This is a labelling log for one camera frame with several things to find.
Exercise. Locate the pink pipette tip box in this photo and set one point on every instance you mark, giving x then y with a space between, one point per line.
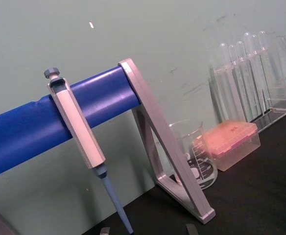
231 139

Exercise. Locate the clear glass beaker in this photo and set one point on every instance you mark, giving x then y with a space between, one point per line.
204 169

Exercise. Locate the white and blue pipette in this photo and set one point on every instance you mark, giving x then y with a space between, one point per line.
77 127

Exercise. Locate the clear glass test tube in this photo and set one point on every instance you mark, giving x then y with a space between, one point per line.
263 44
248 49
233 61
224 63
241 58
256 49

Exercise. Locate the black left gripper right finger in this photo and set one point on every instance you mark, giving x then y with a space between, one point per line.
191 230

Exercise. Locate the blue bar pipette stand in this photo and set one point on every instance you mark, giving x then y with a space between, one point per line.
23 132

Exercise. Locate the clear acrylic test tube rack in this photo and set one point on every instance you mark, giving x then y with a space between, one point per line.
275 117

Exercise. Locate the clear glass conical flask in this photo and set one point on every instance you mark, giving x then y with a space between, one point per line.
283 63

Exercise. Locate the black table cloth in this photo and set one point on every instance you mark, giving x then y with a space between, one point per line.
255 195

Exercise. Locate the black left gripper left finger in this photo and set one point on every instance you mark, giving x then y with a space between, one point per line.
105 231

